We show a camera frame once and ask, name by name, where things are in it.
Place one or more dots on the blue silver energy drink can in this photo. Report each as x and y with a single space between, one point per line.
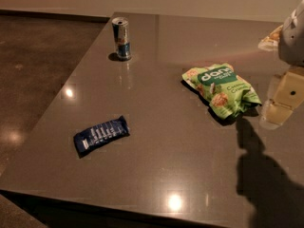
120 27

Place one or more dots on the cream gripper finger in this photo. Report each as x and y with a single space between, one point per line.
274 115
290 89

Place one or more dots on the dark blue snack wrapper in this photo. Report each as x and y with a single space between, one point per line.
99 135

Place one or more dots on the yellow white snack package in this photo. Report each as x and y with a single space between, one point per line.
270 42

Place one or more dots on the green rice chip bag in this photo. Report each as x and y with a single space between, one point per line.
227 93

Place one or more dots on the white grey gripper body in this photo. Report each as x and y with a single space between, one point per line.
293 40

